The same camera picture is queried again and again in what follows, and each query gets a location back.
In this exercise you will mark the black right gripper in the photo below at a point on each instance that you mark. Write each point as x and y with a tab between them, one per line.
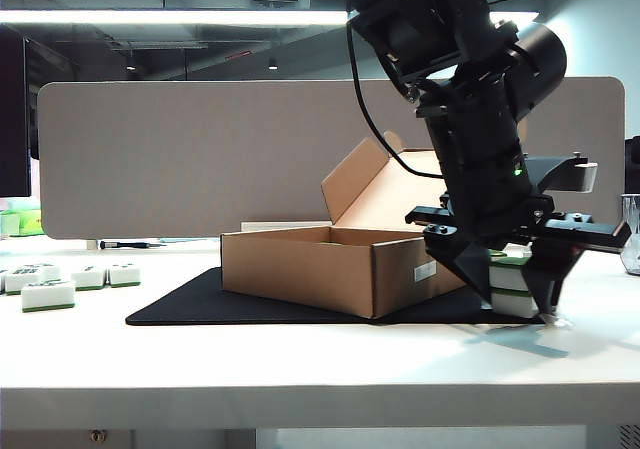
480	169

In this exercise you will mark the brown cardboard paper box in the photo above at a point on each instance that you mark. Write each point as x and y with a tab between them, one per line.
300	269

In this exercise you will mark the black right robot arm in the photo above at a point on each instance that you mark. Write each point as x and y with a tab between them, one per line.
425	19

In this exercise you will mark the clear drinking glass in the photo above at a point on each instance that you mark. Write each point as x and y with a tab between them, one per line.
633	219

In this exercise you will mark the black background object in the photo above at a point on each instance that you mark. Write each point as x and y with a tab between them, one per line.
634	164

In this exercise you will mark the grey vent grille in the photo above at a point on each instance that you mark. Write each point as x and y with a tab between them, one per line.
631	436

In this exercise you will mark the black rectangular mat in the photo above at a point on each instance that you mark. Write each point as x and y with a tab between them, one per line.
190	304

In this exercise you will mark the light blue flat sheet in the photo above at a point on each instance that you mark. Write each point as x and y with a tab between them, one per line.
185	241

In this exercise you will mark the grey felt desk divider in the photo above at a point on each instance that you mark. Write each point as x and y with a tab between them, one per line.
200	159

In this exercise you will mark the black screwdriver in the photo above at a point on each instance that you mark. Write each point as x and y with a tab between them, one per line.
125	244

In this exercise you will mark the round metal table lock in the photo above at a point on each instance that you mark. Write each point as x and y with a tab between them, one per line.
98	435

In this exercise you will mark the bright green packet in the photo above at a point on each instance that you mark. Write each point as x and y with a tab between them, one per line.
31	223

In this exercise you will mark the green white carton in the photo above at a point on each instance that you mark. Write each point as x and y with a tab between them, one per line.
9	224

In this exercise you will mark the dark computer monitor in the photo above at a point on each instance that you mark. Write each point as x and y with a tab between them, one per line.
14	119

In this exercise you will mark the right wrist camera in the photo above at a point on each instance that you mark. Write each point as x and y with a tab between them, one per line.
570	174

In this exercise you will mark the white divider foot bracket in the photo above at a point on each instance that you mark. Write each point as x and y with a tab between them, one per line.
91	244

